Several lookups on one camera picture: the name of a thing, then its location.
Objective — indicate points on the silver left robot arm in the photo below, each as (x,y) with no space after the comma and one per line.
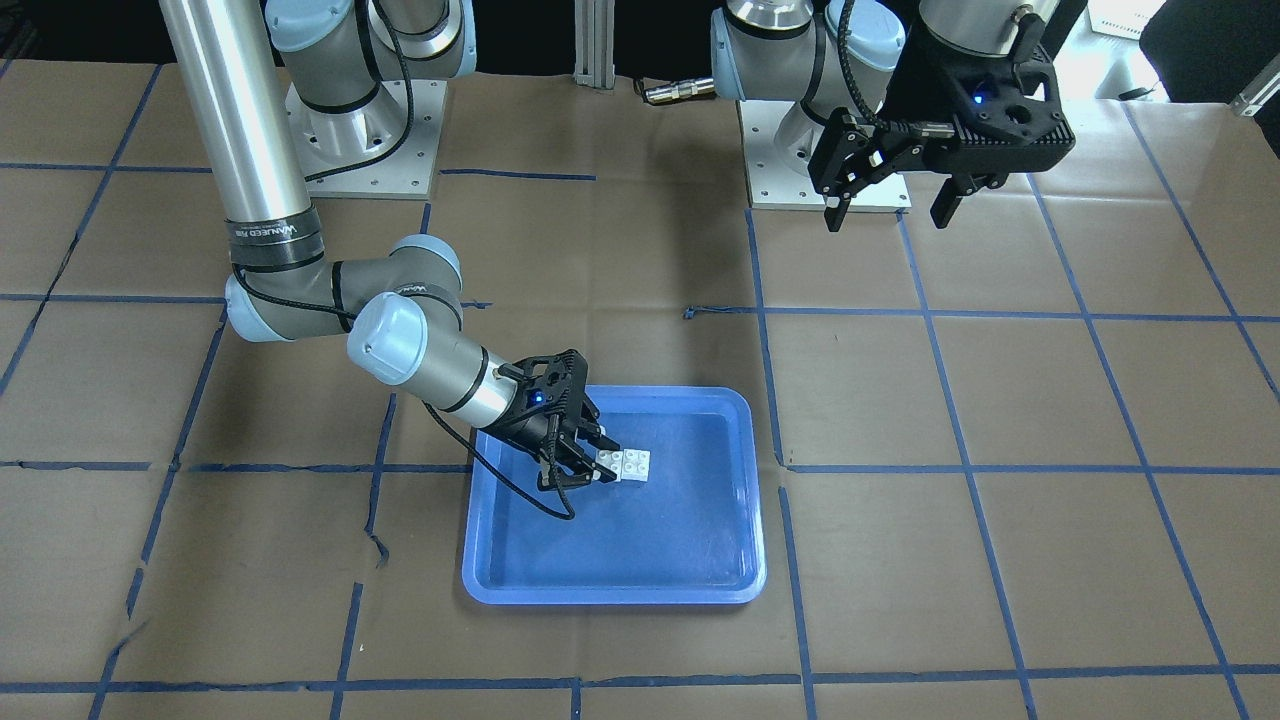
(868,91)

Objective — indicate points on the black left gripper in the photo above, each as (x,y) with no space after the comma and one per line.
(912,97)

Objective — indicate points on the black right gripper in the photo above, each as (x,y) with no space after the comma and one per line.
(521,424)

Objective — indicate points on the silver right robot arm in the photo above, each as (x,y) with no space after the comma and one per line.
(401,314)

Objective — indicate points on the silver cable connector plug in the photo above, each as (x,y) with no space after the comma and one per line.
(673,92)

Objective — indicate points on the blue plastic tray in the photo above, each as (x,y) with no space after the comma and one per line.
(692,534)

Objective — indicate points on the aluminium frame post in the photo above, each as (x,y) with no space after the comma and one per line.
(593,44)

